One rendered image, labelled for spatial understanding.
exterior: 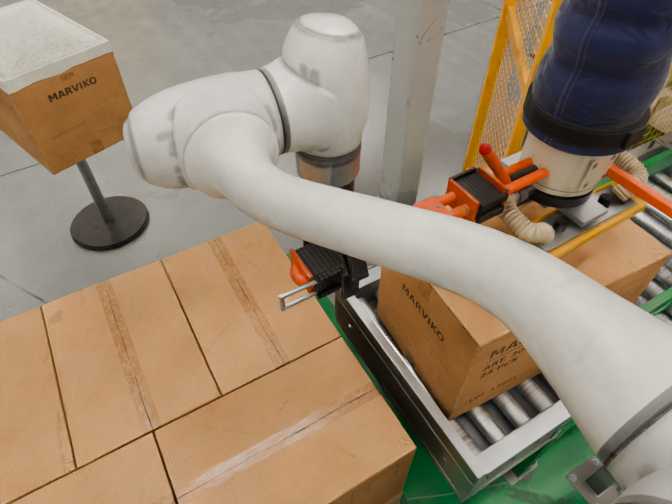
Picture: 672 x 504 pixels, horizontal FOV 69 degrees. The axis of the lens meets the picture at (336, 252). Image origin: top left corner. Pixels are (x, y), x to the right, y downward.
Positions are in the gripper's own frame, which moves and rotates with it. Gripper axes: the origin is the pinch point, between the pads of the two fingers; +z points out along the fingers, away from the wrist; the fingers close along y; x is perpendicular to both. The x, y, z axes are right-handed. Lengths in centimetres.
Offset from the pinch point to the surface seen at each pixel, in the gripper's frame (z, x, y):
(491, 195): -1.5, -34.9, -1.7
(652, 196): -1, -63, -17
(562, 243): 11, -49, -12
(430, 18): 14, -98, 96
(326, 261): -2.2, 1.1, -0.9
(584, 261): 27, -66, -11
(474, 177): -1.5, -35.6, 4.1
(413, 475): 122, -27, -13
